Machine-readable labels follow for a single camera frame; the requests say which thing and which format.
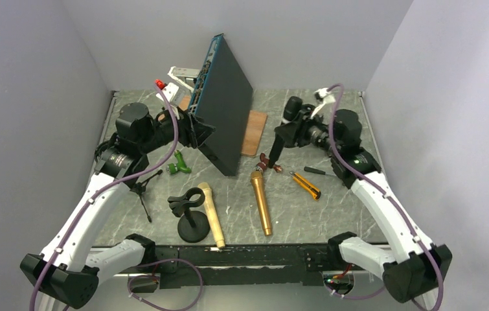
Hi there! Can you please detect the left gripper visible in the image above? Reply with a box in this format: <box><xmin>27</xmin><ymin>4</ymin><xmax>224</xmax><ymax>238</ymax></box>
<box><xmin>139</xmin><ymin>102</ymin><xmax>217</xmax><ymax>154</ymax></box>

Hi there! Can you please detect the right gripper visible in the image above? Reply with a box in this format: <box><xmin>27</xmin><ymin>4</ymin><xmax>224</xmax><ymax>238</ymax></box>
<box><xmin>274</xmin><ymin>108</ymin><xmax>341</xmax><ymax>156</ymax></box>

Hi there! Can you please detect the black microphone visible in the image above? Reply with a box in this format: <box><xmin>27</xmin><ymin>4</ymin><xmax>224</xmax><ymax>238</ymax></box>
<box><xmin>267</xmin><ymin>96</ymin><xmax>304</xmax><ymax>169</ymax></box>

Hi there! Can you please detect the light gold microphone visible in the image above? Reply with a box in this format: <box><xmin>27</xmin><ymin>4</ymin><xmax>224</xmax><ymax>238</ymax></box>
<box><xmin>198</xmin><ymin>182</ymin><xmax>225</xmax><ymax>249</ymax></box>

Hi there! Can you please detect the dark gold microphone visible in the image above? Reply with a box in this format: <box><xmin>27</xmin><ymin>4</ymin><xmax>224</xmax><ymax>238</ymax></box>
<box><xmin>250</xmin><ymin>171</ymin><xmax>273</xmax><ymax>236</ymax></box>

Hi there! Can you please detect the black tripod shock-mount stand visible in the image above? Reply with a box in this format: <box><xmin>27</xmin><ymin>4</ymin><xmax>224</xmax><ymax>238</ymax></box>
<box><xmin>94</xmin><ymin>141</ymin><xmax>163</xmax><ymax>223</ymax></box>

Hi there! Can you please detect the black round-base mic stand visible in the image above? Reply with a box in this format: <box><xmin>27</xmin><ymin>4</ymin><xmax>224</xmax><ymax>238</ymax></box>
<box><xmin>167</xmin><ymin>187</ymin><xmax>210</xmax><ymax>243</ymax></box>

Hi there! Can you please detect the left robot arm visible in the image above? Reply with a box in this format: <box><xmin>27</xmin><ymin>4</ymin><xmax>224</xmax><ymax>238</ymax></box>
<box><xmin>20</xmin><ymin>102</ymin><xmax>215</xmax><ymax>310</ymax></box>

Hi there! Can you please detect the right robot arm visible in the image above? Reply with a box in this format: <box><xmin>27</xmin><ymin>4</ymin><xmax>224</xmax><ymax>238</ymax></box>
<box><xmin>269</xmin><ymin>105</ymin><xmax>452</xmax><ymax>310</ymax></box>

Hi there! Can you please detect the wooden board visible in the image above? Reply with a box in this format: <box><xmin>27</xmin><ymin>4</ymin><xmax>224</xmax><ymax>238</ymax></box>
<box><xmin>158</xmin><ymin>94</ymin><xmax>267</xmax><ymax>157</ymax></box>

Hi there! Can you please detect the red brown tap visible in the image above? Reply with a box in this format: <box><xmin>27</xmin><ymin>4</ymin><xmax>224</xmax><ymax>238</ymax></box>
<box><xmin>255</xmin><ymin>153</ymin><xmax>283</xmax><ymax>173</ymax></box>

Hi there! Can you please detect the green plastic tap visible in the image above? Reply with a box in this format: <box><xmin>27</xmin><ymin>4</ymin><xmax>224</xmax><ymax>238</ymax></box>
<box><xmin>166</xmin><ymin>150</ymin><xmax>192</xmax><ymax>175</ymax></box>

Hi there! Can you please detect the yellow utility knife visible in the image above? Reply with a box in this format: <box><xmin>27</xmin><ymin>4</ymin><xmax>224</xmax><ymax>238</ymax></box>
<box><xmin>290</xmin><ymin>171</ymin><xmax>321</xmax><ymax>201</ymax></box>

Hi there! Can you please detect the black handled hammer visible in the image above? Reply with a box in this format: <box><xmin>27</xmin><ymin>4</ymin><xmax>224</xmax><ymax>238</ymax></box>
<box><xmin>304</xmin><ymin>167</ymin><xmax>336</xmax><ymax>177</ymax></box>

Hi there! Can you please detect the blue network switch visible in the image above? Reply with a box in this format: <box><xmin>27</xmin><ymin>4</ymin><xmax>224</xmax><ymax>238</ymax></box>
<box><xmin>189</xmin><ymin>34</ymin><xmax>253</xmax><ymax>176</ymax></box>

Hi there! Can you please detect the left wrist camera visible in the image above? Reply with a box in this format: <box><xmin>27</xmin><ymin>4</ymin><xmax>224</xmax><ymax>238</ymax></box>
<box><xmin>155</xmin><ymin>79</ymin><xmax>191</xmax><ymax>120</ymax></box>

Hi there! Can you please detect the white bracket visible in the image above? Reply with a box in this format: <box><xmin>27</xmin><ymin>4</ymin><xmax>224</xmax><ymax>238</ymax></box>
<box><xmin>167</xmin><ymin>66</ymin><xmax>200</xmax><ymax>93</ymax></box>

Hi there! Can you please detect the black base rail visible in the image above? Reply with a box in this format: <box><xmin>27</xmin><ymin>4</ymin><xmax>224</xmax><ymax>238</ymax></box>
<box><xmin>154</xmin><ymin>242</ymin><xmax>369</xmax><ymax>289</ymax></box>

